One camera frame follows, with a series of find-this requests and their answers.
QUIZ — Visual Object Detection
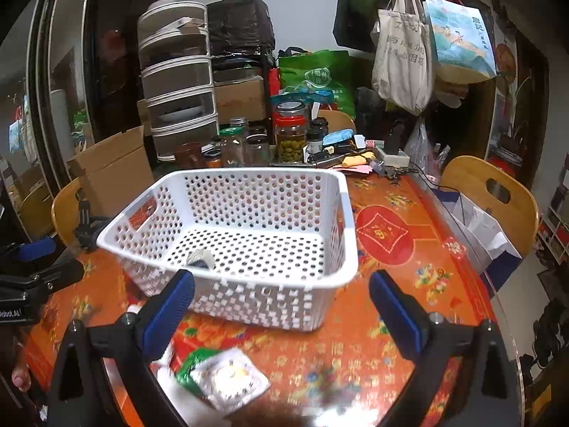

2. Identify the yellow cartoon packet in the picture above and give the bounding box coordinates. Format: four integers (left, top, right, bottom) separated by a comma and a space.
190, 348, 271, 415

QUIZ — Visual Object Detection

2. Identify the dark grey sock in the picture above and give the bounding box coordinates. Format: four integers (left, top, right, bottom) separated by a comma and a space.
185, 249, 215, 271

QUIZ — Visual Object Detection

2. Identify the person's left hand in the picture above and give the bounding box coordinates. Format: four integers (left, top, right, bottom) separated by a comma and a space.
12, 331, 32, 393

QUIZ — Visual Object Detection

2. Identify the left wooden chair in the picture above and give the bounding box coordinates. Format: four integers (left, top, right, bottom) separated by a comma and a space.
51, 178, 85, 251

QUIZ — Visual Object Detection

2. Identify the wooden chair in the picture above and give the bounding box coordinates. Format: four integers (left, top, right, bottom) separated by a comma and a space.
51, 178, 85, 251
440, 155, 539, 258

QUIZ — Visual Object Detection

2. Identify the black phone stand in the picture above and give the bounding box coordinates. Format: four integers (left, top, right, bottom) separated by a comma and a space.
73, 200, 111, 253

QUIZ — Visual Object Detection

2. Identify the green snack packet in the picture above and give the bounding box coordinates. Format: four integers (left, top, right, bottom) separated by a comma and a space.
176, 347, 220, 397

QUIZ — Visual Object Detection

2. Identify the cardboard box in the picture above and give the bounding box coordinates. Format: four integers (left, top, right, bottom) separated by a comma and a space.
68, 125, 154, 217

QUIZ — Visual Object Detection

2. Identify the white paper bag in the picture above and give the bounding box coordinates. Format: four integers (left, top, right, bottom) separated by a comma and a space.
433, 188, 523, 297

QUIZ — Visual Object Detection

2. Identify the white shelf with goods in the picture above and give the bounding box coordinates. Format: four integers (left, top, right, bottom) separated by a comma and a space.
537, 156, 569, 266

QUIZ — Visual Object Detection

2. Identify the right wooden chair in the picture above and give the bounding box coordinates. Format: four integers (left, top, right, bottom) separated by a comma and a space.
440, 155, 539, 258

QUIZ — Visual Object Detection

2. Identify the dark wooden cabinet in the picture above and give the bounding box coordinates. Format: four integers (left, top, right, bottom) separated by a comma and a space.
1, 0, 155, 241

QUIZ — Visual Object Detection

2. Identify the clear glass jar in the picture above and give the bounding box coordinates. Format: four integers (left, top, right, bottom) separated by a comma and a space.
219, 126, 246, 168

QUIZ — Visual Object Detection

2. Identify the white perforated plastic basket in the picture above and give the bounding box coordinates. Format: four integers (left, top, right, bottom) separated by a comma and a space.
97, 167, 358, 332

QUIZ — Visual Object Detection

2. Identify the grey stacked drawer unit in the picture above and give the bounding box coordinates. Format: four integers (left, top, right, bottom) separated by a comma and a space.
137, 0, 219, 162

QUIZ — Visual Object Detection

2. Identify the red lid pickle jar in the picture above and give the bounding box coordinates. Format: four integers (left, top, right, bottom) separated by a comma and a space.
274, 116, 308, 163

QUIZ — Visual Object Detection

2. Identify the beige canvas tote bag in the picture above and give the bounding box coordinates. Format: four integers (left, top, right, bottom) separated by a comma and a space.
371, 0, 435, 116

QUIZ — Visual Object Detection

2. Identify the blue illustrated tote bag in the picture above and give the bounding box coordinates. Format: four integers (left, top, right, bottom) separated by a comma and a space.
424, 0, 497, 85

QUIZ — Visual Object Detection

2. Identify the green shopping bag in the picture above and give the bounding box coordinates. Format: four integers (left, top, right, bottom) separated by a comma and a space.
278, 46, 356, 118

